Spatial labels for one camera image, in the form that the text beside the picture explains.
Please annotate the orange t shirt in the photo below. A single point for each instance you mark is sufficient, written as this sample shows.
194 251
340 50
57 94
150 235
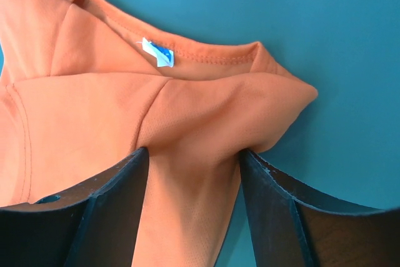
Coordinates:
85 84

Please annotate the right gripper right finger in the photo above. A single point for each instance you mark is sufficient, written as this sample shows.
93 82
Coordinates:
293 224

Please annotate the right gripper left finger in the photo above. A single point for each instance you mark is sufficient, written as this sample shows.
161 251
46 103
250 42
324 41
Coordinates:
94 223

